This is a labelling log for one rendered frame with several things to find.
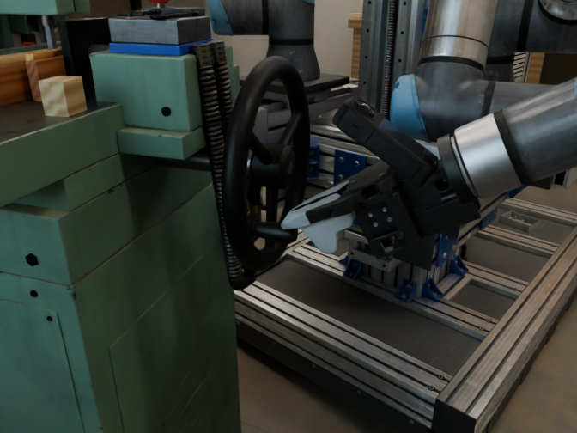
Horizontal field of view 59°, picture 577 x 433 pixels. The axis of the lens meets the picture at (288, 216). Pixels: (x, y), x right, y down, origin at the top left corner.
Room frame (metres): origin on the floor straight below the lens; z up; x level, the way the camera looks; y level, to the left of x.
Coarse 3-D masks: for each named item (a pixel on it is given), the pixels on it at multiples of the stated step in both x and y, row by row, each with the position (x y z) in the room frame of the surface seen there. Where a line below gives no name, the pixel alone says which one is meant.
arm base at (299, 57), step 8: (272, 40) 1.32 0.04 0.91; (280, 40) 1.31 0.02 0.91; (288, 40) 1.30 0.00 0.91; (296, 40) 1.30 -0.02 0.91; (304, 40) 1.31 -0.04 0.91; (312, 40) 1.33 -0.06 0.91; (272, 48) 1.32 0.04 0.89; (280, 48) 1.31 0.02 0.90; (288, 48) 1.30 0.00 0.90; (296, 48) 1.30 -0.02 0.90; (304, 48) 1.31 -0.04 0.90; (312, 48) 1.33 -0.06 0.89; (280, 56) 1.30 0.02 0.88; (288, 56) 1.29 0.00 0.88; (296, 56) 1.30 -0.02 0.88; (304, 56) 1.30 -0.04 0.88; (312, 56) 1.32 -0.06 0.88; (296, 64) 1.29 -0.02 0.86; (304, 64) 1.30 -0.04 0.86; (312, 64) 1.31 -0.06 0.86; (304, 72) 1.29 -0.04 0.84; (312, 72) 1.30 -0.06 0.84; (304, 80) 1.29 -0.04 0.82; (312, 80) 1.30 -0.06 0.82
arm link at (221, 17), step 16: (208, 0) 1.29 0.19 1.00; (224, 0) 1.29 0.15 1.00; (240, 0) 1.29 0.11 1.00; (256, 0) 1.30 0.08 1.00; (224, 16) 1.28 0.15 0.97; (240, 16) 1.29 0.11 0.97; (256, 16) 1.29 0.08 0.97; (224, 32) 1.31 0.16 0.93; (240, 32) 1.31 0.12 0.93; (256, 32) 1.32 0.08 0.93
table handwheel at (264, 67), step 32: (288, 64) 0.69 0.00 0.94; (256, 96) 0.58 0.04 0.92; (288, 96) 0.75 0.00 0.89; (288, 128) 0.73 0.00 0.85; (160, 160) 0.70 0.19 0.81; (192, 160) 0.68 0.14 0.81; (224, 160) 0.54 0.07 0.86; (256, 160) 0.64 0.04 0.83; (288, 160) 0.65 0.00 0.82; (224, 192) 0.53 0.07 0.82; (288, 192) 0.75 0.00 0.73; (224, 224) 0.54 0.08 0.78; (256, 256) 0.56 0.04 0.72
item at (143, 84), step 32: (96, 64) 0.65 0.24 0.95; (128, 64) 0.64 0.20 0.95; (160, 64) 0.62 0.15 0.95; (192, 64) 0.63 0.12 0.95; (96, 96) 0.66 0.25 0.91; (128, 96) 0.64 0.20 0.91; (160, 96) 0.63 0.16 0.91; (192, 96) 0.63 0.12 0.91; (160, 128) 0.63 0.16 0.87; (192, 128) 0.62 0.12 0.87
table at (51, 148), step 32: (0, 128) 0.52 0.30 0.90; (32, 128) 0.52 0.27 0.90; (64, 128) 0.55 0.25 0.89; (96, 128) 0.59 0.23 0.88; (128, 128) 0.64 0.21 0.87; (0, 160) 0.46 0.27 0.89; (32, 160) 0.50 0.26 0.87; (64, 160) 0.54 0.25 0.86; (96, 160) 0.58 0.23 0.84; (0, 192) 0.45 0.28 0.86
